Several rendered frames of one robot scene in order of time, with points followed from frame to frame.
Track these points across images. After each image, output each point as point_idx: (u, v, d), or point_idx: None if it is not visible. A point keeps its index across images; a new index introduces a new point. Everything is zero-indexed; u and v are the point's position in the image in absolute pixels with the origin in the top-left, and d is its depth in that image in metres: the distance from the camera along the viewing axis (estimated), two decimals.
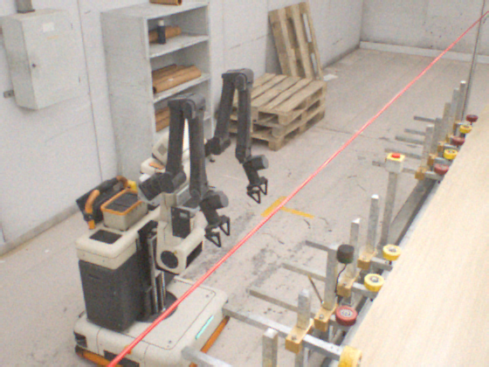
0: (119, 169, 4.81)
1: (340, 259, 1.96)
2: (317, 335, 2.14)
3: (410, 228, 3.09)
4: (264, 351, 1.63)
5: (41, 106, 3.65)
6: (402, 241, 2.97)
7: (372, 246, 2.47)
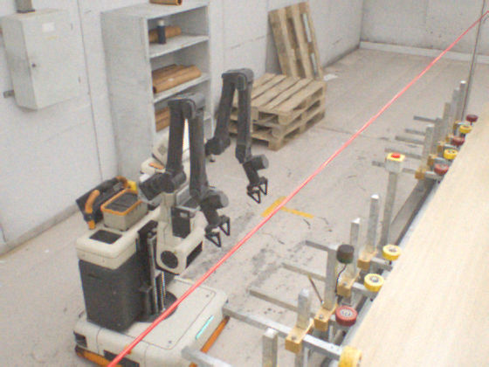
0: (119, 169, 4.81)
1: (340, 259, 1.96)
2: (317, 335, 2.14)
3: (410, 228, 3.09)
4: (264, 351, 1.63)
5: (41, 106, 3.65)
6: (402, 241, 2.97)
7: (372, 246, 2.47)
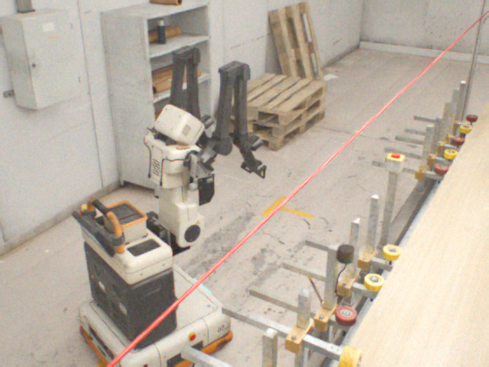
0: (119, 169, 4.81)
1: (340, 259, 1.96)
2: (317, 335, 2.14)
3: (410, 228, 3.09)
4: (264, 351, 1.63)
5: (41, 106, 3.65)
6: (402, 241, 2.97)
7: (372, 246, 2.47)
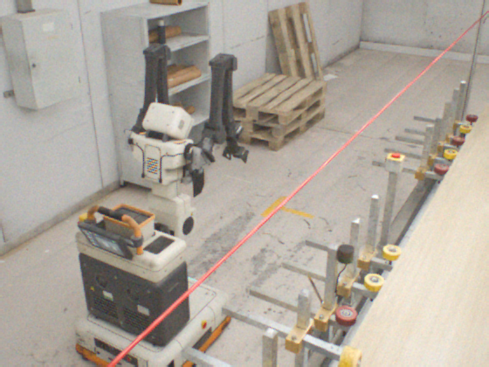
0: (119, 169, 4.81)
1: (340, 259, 1.96)
2: (317, 335, 2.14)
3: (410, 228, 3.09)
4: (264, 351, 1.63)
5: (41, 106, 3.65)
6: (402, 241, 2.97)
7: (372, 246, 2.47)
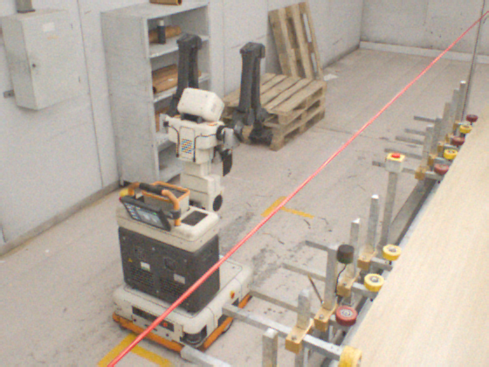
0: (119, 169, 4.81)
1: (340, 259, 1.96)
2: (317, 335, 2.14)
3: (410, 228, 3.09)
4: (264, 351, 1.63)
5: (41, 106, 3.65)
6: (402, 241, 2.97)
7: (372, 246, 2.47)
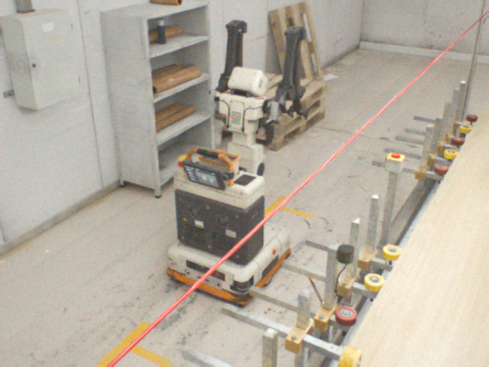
0: (119, 169, 4.81)
1: (340, 259, 1.96)
2: (317, 335, 2.14)
3: (410, 228, 3.09)
4: (264, 351, 1.63)
5: (41, 106, 3.65)
6: (402, 241, 2.97)
7: (372, 246, 2.47)
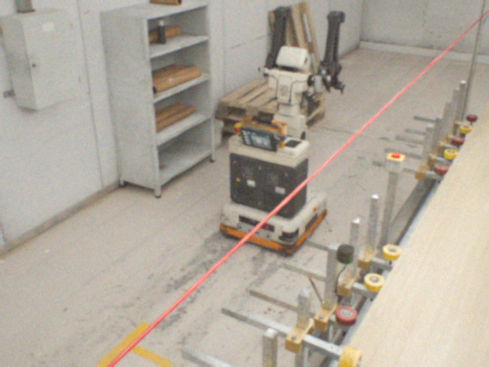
0: (119, 169, 4.81)
1: (340, 259, 1.96)
2: (317, 335, 2.14)
3: (410, 228, 3.09)
4: (264, 351, 1.63)
5: (41, 106, 3.65)
6: (402, 241, 2.97)
7: (372, 246, 2.47)
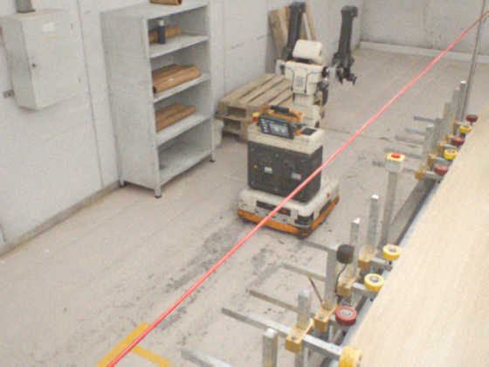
0: (119, 169, 4.81)
1: (340, 259, 1.96)
2: (317, 335, 2.14)
3: (410, 228, 3.09)
4: (264, 351, 1.63)
5: (41, 106, 3.65)
6: (402, 241, 2.97)
7: (372, 246, 2.47)
